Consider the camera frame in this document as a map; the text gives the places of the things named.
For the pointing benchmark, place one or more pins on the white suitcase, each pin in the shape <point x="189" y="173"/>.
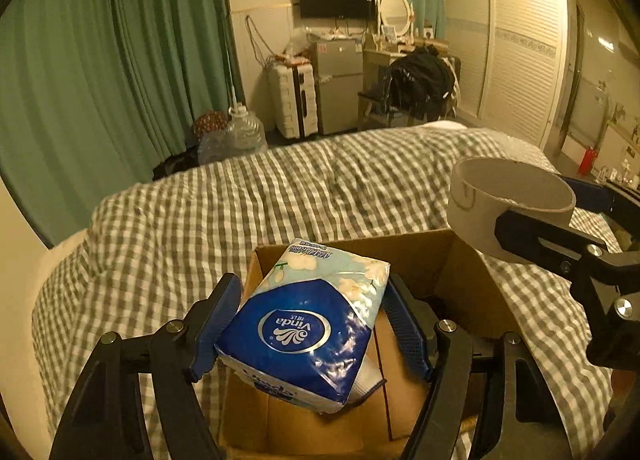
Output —
<point x="293" y="92"/>

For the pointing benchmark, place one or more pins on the brown patterned bag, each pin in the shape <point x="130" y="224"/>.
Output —
<point x="212" y="121"/>

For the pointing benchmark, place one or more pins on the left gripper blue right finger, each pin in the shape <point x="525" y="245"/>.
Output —
<point x="412" y="321"/>

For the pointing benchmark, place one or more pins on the black clothes on chair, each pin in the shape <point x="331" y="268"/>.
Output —
<point x="420" y="84"/>

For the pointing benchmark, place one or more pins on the large green curtain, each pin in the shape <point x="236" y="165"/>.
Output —
<point x="96" y="93"/>

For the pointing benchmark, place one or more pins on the clear water jug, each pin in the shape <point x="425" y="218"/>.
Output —
<point x="244" y="135"/>

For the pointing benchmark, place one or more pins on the white louvred wardrobe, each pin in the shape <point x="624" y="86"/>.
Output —
<point x="513" y="63"/>

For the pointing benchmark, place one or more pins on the white tape roll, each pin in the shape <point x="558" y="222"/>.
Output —
<point x="482" y="189"/>

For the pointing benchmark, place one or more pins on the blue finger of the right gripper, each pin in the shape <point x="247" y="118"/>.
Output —
<point x="565" y="251"/>
<point x="606" y="198"/>

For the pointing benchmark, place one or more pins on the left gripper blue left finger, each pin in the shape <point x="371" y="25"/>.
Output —
<point x="207" y="320"/>

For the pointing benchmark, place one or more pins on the grey checked duvet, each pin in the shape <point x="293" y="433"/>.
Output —
<point x="152" y="250"/>

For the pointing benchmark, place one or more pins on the wooden dressing table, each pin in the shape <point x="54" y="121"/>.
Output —
<point x="377" y="57"/>

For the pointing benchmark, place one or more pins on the red bottle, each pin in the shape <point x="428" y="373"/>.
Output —
<point x="587" y="161"/>

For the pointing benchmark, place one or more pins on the silver mini fridge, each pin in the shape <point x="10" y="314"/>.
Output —
<point x="338" y="75"/>

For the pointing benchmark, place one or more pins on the blue Vinda tissue pack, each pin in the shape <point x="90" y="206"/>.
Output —
<point x="303" y="334"/>

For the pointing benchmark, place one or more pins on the white oval vanity mirror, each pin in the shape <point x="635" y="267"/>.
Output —
<point x="396" y="17"/>

